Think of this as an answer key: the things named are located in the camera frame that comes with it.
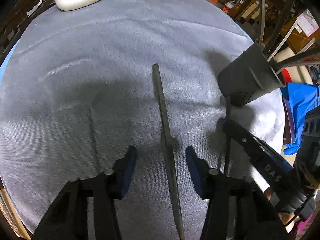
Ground person's right hand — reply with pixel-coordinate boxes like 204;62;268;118
264;187;296;233

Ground blue jacket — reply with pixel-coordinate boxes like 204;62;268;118
281;83;319;155

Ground red plastic stool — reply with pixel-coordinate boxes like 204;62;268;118
281;68;292;83

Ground dark grey utensil holder cup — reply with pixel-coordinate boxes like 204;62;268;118
217;43;286;107

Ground cream sofa chair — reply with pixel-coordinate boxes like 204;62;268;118
273;48;315;86

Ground grey table cloth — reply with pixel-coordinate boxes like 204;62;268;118
0;0;286;240

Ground wall calendar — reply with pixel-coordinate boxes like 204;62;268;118
297;9;319;37

